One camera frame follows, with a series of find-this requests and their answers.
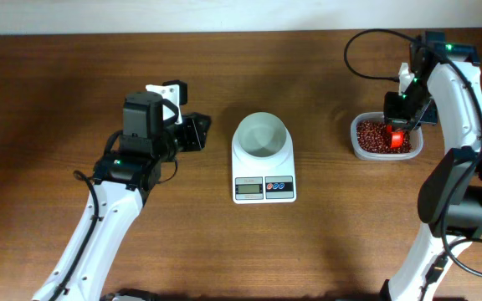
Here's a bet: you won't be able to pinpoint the orange measuring scoop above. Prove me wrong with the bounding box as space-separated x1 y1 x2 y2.
386 125 404 149

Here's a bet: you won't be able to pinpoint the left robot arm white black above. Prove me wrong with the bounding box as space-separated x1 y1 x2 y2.
33 89 211 300

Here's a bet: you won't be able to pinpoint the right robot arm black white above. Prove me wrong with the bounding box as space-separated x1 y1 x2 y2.
381 32 482 300

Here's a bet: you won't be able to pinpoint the white round bowl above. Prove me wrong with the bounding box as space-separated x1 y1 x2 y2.
233 112 287 158

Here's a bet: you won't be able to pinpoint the white digital kitchen scale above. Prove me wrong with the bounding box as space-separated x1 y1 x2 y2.
232 129 297 204

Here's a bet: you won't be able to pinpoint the red adzuki beans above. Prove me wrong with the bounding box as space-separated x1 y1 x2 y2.
356 120 412 154

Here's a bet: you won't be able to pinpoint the clear plastic container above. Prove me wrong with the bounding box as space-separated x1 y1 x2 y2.
351 112 423 161

